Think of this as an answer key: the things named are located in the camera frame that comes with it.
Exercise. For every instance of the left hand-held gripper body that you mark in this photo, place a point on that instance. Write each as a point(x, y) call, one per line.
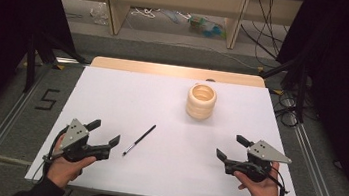
point(74, 132)

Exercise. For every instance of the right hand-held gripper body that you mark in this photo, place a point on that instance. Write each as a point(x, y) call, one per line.
point(264, 152)

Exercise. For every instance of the black pen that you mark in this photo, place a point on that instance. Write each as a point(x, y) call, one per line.
point(139, 139)

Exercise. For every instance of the cream ribbed pen holder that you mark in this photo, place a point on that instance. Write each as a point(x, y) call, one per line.
point(200, 106)

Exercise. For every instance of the person's left hand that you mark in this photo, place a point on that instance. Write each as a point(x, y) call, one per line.
point(64, 169)

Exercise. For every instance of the person's right hand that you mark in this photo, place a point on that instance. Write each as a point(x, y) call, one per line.
point(261, 192)

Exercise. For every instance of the white table cover board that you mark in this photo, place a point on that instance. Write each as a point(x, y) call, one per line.
point(159, 176)

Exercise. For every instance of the black metal stand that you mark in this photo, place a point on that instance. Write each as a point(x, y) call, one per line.
point(301, 90)
point(32, 60)

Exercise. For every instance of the clear plastic bag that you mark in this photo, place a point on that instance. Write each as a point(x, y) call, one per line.
point(100, 13)

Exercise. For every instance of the colourful plastic toy bundle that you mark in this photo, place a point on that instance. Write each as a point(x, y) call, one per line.
point(206, 27)

